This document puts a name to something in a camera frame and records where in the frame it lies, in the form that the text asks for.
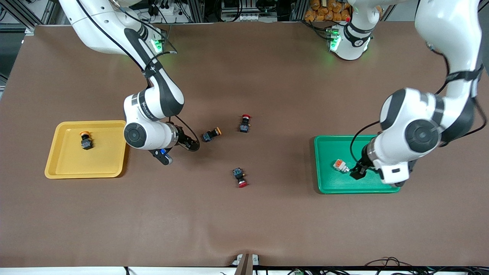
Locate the yellow push button switch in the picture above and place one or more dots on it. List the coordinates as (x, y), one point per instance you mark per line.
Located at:
(86, 142)
(211, 135)

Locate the aluminium frame post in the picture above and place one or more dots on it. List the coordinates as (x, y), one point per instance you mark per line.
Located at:
(195, 10)
(298, 10)

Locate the red push button switch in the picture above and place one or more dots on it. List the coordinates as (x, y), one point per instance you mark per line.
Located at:
(239, 176)
(245, 125)

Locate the white power strip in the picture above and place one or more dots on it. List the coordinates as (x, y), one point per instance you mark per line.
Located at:
(174, 15)
(252, 17)

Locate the table cover mat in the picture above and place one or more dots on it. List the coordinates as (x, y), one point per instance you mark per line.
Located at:
(244, 221)

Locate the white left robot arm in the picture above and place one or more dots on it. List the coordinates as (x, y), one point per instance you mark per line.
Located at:
(420, 133)

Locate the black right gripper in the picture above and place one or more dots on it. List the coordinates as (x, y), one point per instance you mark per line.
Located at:
(185, 139)

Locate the green plastic tray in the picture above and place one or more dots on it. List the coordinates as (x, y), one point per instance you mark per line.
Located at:
(344, 183)

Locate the orange white switch block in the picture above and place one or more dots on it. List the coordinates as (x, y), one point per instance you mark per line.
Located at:
(338, 164)

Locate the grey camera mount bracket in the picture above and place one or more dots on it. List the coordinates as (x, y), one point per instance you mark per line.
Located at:
(245, 263)

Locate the orange lumpy objects heap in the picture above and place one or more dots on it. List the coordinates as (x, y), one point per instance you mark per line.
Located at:
(328, 9)

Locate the yellow plastic tray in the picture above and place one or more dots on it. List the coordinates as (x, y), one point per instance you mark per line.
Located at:
(76, 164)

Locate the aluminium frame profile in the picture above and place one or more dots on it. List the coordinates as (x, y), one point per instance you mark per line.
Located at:
(23, 15)

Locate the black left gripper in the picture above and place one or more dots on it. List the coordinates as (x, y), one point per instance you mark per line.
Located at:
(363, 165)

